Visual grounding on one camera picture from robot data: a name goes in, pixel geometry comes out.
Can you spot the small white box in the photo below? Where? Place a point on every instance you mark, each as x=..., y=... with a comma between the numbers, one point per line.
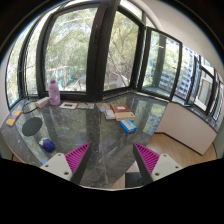
x=109, y=114

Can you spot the round dark mouse pad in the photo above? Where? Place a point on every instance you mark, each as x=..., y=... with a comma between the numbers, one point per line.
x=32, y=126

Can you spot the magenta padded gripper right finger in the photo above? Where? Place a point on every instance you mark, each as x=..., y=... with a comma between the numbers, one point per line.
x=153, y=166

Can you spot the grey flat booklet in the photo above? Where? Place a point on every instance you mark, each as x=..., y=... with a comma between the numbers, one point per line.
x=85, y=106

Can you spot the blue and white computer mouse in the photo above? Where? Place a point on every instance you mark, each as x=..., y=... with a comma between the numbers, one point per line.
x=47, y=144

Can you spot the tan wooden box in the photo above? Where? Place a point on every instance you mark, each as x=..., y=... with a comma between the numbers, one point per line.
x=124, y=115

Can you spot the red-brown book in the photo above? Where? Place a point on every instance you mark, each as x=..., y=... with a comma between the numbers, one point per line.
x=120, y=108

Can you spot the white framed card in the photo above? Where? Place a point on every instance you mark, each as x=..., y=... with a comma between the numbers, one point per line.
x=69, y=105

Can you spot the beige rectangular box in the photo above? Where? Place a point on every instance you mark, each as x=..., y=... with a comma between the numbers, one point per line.
x=42, y=102

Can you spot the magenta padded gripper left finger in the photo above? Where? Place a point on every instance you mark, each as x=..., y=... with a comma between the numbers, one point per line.
x=69, y=166

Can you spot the black window frame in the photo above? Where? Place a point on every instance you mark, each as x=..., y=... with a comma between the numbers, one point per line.
x=100, y=48

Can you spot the small orange blue packet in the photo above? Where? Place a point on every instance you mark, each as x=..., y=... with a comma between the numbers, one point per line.
x=104, y=107

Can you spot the pink plastic bottle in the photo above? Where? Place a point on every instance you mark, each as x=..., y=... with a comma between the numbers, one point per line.
x=54, y=93

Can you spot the yellow and purple small box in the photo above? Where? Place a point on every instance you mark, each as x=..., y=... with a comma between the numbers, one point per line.
x=13, y=118

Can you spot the blue and white box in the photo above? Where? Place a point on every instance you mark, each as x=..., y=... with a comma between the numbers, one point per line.
x=128, y=125

